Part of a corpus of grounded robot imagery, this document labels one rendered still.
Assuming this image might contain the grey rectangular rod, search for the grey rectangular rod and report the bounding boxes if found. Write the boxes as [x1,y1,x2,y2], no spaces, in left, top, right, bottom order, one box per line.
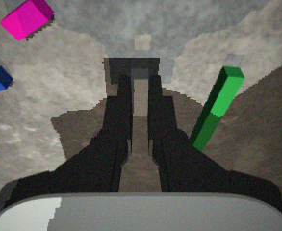
[131,68,149,116]

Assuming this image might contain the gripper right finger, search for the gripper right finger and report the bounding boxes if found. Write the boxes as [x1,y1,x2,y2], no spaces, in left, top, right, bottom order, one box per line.
[147,75,282,213]

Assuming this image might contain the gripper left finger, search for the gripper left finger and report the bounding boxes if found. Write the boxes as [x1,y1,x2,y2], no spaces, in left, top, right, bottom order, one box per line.
[0,75,133,212]

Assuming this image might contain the magenta rectangular block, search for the magenta rectangular block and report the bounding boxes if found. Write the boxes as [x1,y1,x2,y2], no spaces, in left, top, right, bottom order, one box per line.
[0,0,54,40]

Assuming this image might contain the green rod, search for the green rod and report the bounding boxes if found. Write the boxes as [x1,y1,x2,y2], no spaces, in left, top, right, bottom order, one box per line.
[189,66,245,152]

